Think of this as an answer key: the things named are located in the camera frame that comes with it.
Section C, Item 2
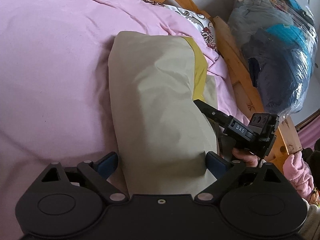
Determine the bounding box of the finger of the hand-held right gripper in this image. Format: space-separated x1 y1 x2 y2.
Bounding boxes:
193 99 234 130

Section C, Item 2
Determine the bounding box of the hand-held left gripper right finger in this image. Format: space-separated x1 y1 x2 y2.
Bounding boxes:
194 151 284 203

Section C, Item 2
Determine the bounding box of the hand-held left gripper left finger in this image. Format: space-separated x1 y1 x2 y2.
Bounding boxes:
40 151 129 203

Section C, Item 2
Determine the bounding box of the beige pillow with yellow band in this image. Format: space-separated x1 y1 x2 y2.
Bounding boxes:
107 31 227 198

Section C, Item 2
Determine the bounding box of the person's right forearm pink sleeve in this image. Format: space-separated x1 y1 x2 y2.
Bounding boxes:
282 151 315 198

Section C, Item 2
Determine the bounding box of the clear plastic bag of clothes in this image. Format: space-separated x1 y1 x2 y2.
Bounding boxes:
227 0 318 117

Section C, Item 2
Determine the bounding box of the person's right hand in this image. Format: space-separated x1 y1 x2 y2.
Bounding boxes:
231 147 262 168

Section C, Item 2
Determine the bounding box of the pink purple cloth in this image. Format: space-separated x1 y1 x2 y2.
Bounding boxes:
295 122 320 153

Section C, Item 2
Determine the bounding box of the floral patterned bedding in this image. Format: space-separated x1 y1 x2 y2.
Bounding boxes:
99 0 219 54

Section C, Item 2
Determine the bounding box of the person's beige clothing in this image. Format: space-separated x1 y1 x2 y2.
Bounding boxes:
297 198 320 240

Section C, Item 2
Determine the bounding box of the pink blanket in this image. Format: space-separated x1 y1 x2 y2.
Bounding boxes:
0 0 247 233

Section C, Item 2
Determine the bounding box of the wooden bed frame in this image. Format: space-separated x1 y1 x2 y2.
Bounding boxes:
136 0 305 172

